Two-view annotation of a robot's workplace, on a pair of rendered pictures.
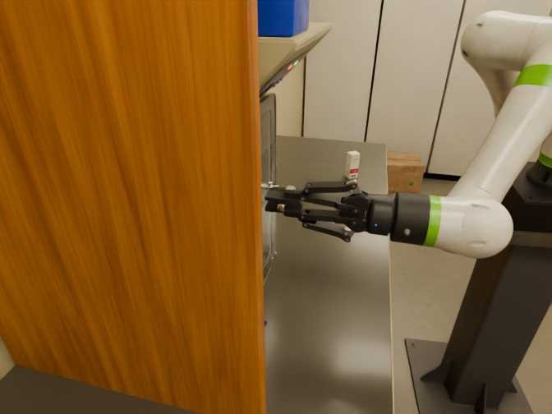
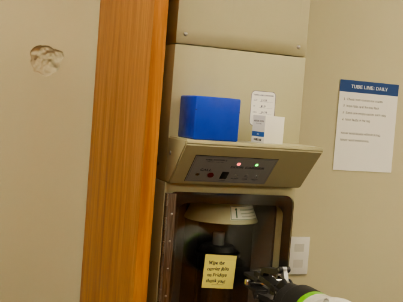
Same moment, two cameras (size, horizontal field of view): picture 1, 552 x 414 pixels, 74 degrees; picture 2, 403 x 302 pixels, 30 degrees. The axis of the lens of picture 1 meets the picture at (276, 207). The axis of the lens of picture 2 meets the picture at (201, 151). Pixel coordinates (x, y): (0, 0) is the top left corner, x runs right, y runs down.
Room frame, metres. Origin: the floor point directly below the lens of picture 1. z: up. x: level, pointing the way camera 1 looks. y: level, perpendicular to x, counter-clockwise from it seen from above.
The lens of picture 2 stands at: (-0.45, -1.28, 1.57)
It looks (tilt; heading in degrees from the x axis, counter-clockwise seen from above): 3 degrees down; 55
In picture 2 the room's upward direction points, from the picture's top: 4 degrees clockwise
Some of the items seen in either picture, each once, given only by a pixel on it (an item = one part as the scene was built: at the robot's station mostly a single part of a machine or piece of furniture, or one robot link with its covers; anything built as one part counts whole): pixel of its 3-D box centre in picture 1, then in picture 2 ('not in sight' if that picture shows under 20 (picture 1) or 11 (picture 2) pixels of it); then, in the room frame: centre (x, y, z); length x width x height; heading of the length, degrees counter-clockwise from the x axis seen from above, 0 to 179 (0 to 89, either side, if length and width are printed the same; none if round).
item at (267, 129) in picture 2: not in sight; (267, 129); (0.62, -0.02, 1.54); 0.05 x 0.05 x 0.06; 84
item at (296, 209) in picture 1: (283, 207); (255, 287); (0.62, -0.02, 1.19); 0.07 x 0.03 x 0.01; 75
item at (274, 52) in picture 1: (278, 65); (244, 164); (0.57, 0.00, 1.46); 0.32 x 0.11 x 0.10; 166
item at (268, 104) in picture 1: (253, 216); (226, 281); (0.59, 0.04, 1.19); 0.30 x 0.01 x 0.40; 165
